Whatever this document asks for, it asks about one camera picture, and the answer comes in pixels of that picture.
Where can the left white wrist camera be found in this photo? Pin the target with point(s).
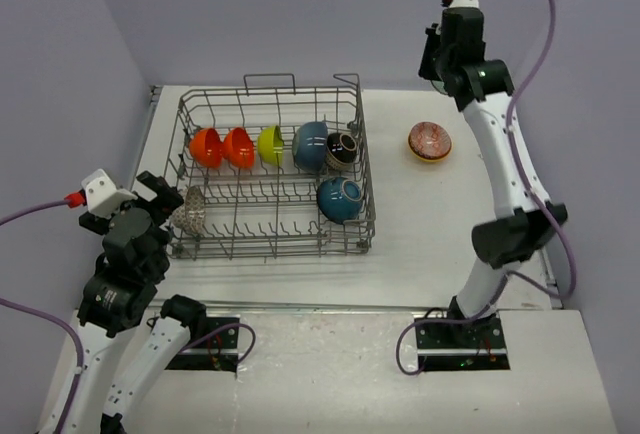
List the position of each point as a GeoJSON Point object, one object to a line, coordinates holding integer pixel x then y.
{"type": "Point", "coordinates": [103, 196]}

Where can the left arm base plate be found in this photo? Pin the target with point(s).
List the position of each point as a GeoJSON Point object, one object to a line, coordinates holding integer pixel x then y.
{"type": "Point", "coordinates": [218, 353]}

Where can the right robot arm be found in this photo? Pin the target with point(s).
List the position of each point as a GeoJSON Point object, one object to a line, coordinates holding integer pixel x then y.
{"type": "Point", "coordinates": [482, 89]}

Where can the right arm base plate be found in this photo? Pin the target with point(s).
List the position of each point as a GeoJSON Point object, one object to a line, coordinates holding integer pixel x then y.
{"type": "Point", "coordinates": [473, 347]}

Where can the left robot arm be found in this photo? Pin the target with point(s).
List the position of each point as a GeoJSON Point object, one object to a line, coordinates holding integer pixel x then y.
{"type": "Point", "coordinates": [96, 397]}

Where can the orange bowl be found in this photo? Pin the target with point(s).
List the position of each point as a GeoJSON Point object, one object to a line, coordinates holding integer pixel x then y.
{"type": "Point", "coordinates": [238, 148]}
{"type": "Point", "coordinates": [206, 148]}

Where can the yellow bowl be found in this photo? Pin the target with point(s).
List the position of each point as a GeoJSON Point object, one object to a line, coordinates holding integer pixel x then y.
{"type": "Point", "coordinates": [428, 158]}

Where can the grey wire dish rack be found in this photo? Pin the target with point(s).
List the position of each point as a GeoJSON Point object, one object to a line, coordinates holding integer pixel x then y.
{"type": "Point", "coordinates": [269, 211]}

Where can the matte blue bowl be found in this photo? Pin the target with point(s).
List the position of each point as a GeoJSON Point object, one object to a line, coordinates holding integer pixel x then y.
{"type": "Point", "coordinates": [309, 146]}

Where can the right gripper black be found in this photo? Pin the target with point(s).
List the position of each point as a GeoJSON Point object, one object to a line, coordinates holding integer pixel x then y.
{"type": "Point", "coordinates": [434, 38]}

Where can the glossy teal blue bowl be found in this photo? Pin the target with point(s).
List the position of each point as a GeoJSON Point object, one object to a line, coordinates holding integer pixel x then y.
{"type": "Point", "coordinates": [339, 199]}

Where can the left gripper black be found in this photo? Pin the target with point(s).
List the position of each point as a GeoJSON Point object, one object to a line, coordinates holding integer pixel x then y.
{"type": "Point", "coordinates": [166, 200]}

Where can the lime green bowl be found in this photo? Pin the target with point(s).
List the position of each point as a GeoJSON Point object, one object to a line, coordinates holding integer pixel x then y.
{"type": "Point", "coordinates": [270, 146]}

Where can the black patterned bowl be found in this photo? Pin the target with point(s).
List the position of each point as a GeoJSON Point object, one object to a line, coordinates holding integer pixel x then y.
{"type": "Point", "coordinates": [341, 151]}

